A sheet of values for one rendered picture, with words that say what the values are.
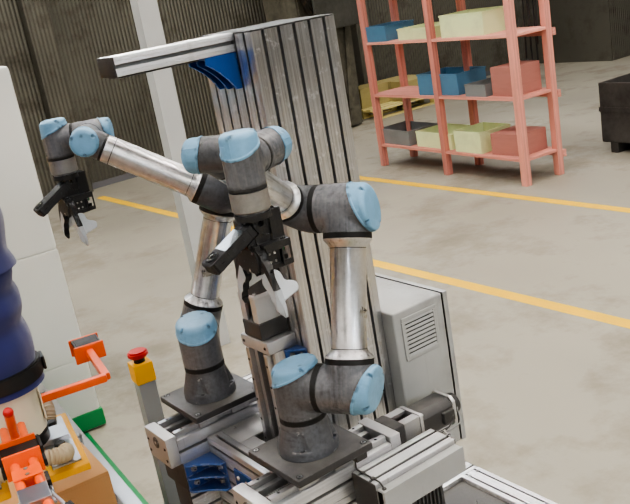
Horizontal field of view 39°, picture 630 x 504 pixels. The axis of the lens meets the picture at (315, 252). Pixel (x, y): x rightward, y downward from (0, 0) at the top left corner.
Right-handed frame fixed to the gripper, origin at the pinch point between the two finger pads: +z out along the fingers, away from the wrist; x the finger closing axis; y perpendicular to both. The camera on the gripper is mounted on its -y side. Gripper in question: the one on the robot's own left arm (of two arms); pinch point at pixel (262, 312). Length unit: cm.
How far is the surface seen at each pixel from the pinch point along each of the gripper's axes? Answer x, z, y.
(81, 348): 93, 28, -8
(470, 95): 466, 70, 525
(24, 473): 36, 28, -44
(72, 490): 75, 58, -26
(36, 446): 43, 27, -39
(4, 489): 58, 41, -45
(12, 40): 975, -52, 271
